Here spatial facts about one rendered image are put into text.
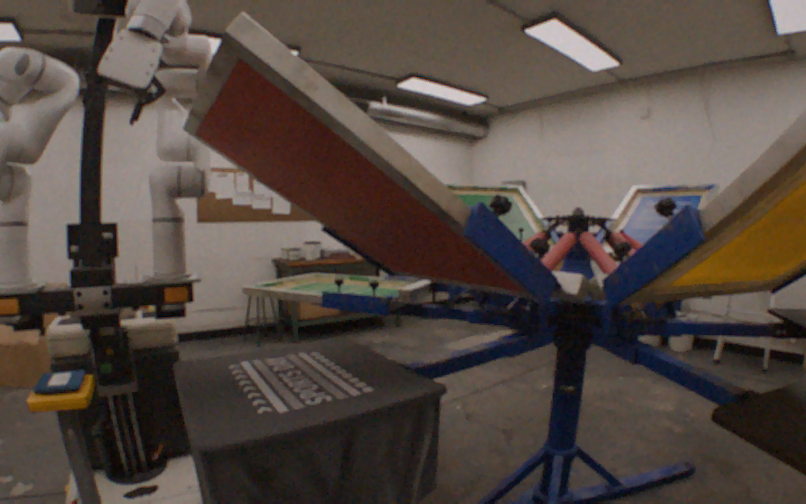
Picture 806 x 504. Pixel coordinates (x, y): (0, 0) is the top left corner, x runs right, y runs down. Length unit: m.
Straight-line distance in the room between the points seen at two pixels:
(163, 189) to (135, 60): 0.45
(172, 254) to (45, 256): 3.65
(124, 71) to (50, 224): 3.96
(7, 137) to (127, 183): 3.56
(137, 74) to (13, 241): 0.58
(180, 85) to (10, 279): 0.69
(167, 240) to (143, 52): 0.53
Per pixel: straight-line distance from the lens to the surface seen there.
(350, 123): 0.58
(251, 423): 0.71
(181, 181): 1.15
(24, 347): 3.92
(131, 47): 0.83
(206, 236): 4.63
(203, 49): 1.17
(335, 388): 0.83
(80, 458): 1.04
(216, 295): 4.71
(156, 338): 1.74
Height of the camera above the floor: 1.28
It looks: 4 degrees down
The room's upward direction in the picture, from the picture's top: straight up
